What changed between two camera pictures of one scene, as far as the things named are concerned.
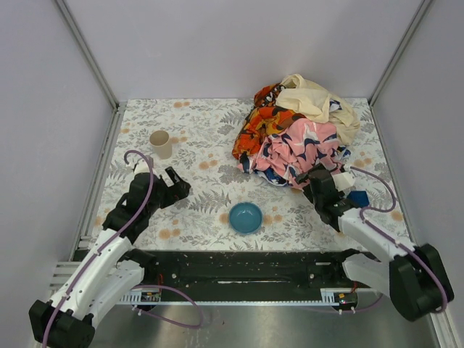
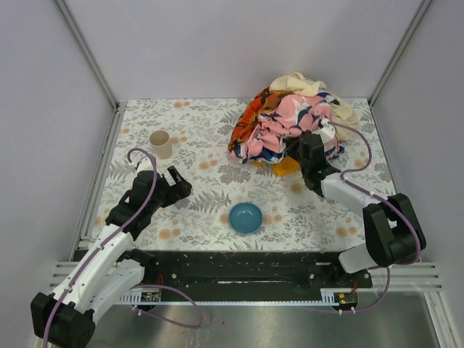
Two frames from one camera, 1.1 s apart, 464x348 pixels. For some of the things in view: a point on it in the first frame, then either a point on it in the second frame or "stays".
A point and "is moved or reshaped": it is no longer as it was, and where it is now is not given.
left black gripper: (172, 189) stays
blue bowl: (246, 217) stays
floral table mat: (227, 208) stays
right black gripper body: (315, 180) to (301, 146)
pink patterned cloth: (296, 150) is moved or reshaped
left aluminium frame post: (87, 52) stays
